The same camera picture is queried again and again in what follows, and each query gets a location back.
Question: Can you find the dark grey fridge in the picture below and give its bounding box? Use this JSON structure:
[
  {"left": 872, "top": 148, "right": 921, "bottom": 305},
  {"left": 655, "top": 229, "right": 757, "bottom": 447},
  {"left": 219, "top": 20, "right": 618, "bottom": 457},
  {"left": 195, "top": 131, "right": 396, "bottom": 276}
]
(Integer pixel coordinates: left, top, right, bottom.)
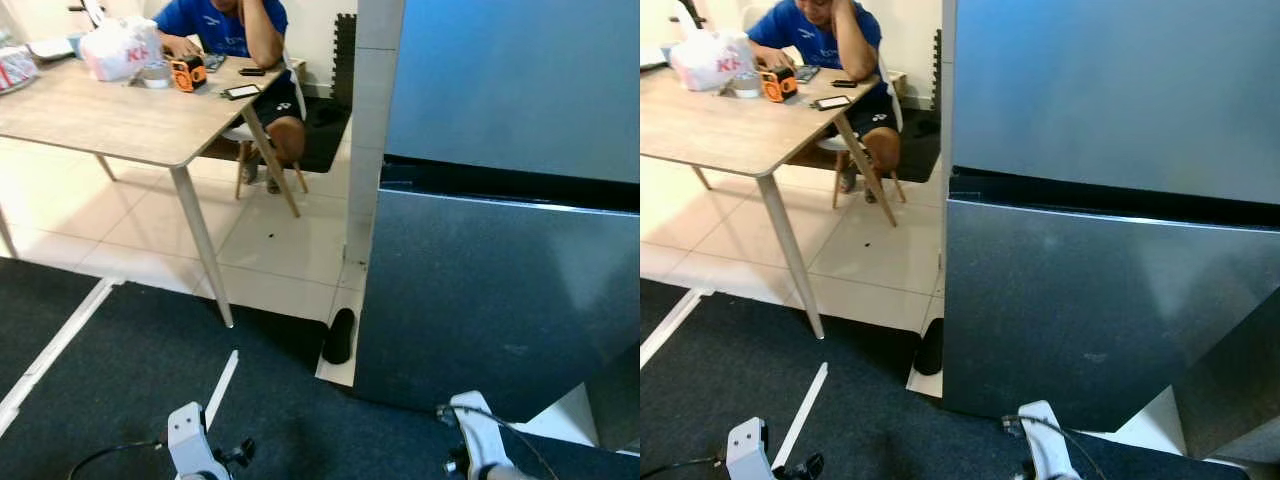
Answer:
[
  {"left": 940, "top": 0, "right": 1280, "bottom": 466},
  {"left": 352, "top": 0, "right": 641, "bottom": 453}
]

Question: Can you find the short white floor strip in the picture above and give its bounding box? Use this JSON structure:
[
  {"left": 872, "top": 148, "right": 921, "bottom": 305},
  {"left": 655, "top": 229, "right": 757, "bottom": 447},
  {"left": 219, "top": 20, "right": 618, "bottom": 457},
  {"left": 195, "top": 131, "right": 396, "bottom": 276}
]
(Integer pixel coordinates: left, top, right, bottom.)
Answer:
[
  {"left": 770, "top": 362, "right": 829, "bottom": 469},
  {"left": 205, "top": 350, "right": 241, "bottom": 431}
]

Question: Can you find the black oval floor object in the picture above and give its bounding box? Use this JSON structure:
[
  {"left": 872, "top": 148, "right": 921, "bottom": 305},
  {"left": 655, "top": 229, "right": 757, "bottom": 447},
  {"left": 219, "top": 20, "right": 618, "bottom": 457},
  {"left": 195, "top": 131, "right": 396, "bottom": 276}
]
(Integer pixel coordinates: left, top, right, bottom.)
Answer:
[
  {"left": 322, "top": 308, "right": 357, "bottom": 365},
  {"left": 912, "top": 317, "right": 945, "bottom": 377}
]

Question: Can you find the long white floor strip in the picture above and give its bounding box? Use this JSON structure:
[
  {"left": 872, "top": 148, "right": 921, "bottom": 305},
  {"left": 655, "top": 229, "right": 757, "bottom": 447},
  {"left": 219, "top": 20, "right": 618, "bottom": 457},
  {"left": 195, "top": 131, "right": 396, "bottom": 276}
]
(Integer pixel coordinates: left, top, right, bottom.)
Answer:
[
  {"left": 640, "top": 288, "right": 713, "bottom": 369},
  {"left": 0, "top": 278, "right": 121, "bottom": 436}
]

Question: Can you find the white chair with wooden legs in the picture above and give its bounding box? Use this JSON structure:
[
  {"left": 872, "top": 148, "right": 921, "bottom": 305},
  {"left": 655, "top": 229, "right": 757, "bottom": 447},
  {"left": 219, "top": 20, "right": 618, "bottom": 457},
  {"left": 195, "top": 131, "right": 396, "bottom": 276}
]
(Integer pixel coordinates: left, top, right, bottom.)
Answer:
[
  {"left": 222, "top": 48, "right": 311, "bottom": 201},
  {"left": 815, "top": 55, "right": 909, "bottom": 209}
]

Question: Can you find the light wooden dining table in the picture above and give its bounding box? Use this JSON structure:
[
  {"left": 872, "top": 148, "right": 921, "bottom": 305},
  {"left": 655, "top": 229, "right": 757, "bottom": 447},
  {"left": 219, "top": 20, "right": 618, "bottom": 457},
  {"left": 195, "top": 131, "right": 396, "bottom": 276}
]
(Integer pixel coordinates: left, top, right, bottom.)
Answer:
[
  {"left": 0, "top": 50, "right": 301, "bottom": 329},
  {"left": 640, "top": 60, "right": 901, "bottom": 341}
]

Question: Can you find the small orange black device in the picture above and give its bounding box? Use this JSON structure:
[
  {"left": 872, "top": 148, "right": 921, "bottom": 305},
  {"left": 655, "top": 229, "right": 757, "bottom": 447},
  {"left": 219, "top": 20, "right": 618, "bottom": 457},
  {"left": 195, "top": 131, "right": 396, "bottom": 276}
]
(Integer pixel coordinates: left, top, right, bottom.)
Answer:
[
  {"left": 170, "top": 56, "right": 208, "bottom": 94},
  {"left": 758, "top": 66, "right": 799, "bottom": 104}
]

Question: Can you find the white plastic KFC bag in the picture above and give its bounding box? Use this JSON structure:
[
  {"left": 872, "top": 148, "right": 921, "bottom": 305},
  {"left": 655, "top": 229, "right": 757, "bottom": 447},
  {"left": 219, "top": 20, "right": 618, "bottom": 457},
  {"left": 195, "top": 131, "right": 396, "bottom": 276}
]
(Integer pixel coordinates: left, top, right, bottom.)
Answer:
[
  {"left": 668, "top": 30, "right": 756, "bottom": 93},
  {"left": 80, "top": 17, "right": 164, "bottom": 83}
]

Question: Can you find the person in blue shirt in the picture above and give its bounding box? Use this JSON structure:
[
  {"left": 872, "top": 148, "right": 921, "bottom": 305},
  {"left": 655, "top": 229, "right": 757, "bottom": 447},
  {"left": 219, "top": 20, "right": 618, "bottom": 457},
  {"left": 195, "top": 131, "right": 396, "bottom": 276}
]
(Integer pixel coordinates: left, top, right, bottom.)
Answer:
[
  {"left": 745, "top": 0, "right": 903, "bottom": 206},
  {"left": 152, "top": 0, "right": 307, "bottom": 196}
]

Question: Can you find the red white striped food box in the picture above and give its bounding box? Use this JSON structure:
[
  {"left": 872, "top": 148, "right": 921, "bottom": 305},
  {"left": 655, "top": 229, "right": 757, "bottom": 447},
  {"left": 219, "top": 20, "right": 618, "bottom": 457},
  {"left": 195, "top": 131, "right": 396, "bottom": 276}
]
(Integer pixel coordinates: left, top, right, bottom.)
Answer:
[{"left": 0, "top": 45, "right": 39, "bottom": 93}]

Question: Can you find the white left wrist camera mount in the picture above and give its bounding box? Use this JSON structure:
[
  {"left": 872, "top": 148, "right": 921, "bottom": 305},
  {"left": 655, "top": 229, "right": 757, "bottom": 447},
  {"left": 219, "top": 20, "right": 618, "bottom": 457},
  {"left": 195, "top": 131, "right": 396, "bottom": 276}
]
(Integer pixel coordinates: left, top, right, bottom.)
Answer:
[
  {"left": 167, "top": 402, "right": 216, "bottom": 480},
  {"left": 725, "top": 417, "right": 776, "bottom": 480}
]

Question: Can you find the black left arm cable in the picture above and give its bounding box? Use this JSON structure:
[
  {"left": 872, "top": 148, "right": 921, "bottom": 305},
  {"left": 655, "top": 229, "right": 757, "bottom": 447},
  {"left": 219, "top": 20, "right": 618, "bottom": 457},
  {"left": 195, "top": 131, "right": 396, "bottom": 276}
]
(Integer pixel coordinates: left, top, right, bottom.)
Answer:
[
  {"left": 68, "top": 440, "right": 166, "bottom": 480},
  {"left": 640, "top": 457, "right": 726, "bottom": 480}
]

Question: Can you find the black foam wall panel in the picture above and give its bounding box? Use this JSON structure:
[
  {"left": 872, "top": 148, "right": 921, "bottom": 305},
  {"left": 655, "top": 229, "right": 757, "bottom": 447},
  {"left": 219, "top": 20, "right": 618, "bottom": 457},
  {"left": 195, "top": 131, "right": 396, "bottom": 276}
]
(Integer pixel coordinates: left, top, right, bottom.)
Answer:
[
  {"left": 930, "top": 30, "right": 946, "bottom": 111},
  {"left": 330, "top": 12, "right": 358, "bottom": 99}
]

